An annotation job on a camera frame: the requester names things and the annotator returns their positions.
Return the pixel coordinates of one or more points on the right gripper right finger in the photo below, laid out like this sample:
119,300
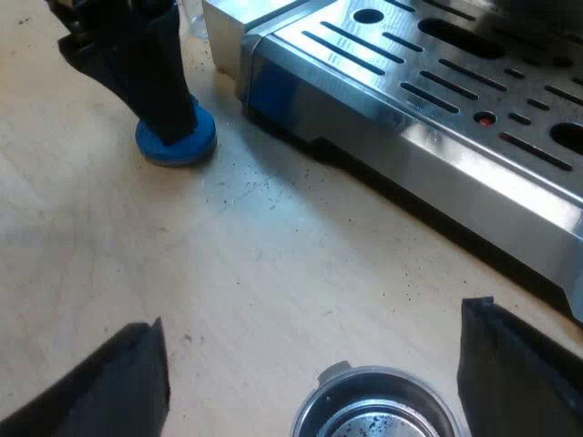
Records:
514,373

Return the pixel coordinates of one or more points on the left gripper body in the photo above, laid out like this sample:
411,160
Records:
114,18

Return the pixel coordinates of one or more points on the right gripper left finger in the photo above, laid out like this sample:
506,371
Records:
105,387

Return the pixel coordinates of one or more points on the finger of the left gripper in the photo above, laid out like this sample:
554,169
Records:
170,86
102,68

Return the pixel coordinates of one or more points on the bright blue tamper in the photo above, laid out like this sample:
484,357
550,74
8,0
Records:
182,145

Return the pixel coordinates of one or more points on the clear measuring glass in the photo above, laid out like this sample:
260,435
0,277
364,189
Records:
197,20

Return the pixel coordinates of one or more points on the steel espresso machine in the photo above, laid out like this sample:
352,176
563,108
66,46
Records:
432,114

